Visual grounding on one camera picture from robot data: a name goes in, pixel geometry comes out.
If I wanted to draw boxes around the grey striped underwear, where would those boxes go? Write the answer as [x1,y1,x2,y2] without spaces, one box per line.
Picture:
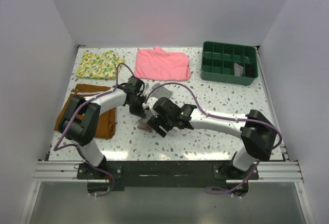
[137,83,173,131]

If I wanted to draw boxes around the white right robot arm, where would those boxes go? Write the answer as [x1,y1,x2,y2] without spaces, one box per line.
[142,98,279,179]

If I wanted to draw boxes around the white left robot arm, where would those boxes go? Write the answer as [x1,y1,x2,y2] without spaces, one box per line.
[53,76,145,179]

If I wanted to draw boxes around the grey rolled underwear in tray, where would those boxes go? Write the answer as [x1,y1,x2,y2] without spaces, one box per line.
[234,63,244,77]

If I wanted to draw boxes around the pink folded shirt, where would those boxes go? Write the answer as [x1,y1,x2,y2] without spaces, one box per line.
[134,46,191,81]

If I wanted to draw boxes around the lemon print folded cloth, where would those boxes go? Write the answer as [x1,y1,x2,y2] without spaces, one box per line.
[75,50,125,80]

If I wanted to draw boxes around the brown folded trousers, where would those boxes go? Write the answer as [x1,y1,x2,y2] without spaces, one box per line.
[54,84,116,139]

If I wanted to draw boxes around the green compartment tray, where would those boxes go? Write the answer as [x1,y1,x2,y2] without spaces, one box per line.
[200,41,259,86]

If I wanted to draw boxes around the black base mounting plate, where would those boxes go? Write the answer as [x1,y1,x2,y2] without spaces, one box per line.
[77,161,259,196]

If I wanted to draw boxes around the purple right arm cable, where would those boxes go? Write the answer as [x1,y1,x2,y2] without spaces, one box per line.
[142,81,284,195]

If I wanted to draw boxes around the aluminium front rail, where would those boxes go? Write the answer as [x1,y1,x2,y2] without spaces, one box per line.
[32,161,304,182]

